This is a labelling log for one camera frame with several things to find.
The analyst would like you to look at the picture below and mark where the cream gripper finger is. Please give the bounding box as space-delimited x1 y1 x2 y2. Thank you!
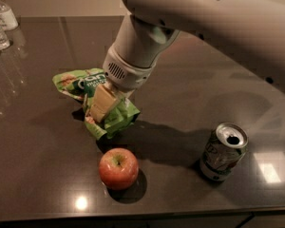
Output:
119 90 135 98
90 84 121 123

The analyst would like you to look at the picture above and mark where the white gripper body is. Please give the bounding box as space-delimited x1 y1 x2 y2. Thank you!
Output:
103 46 153 92

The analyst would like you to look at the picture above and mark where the green rice chip bag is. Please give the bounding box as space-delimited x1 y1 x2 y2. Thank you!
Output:
52 68 140 140

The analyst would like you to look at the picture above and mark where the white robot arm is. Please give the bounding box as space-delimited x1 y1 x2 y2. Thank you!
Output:
90 0 285 122

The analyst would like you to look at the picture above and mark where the red apple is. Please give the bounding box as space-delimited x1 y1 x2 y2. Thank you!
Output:
99 148 139 190

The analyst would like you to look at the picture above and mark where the green soda can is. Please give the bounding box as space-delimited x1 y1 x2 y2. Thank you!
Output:
199 123 248 181

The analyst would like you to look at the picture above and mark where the white hand sanitizer bottle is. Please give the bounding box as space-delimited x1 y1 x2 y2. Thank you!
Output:
0 0 18 31

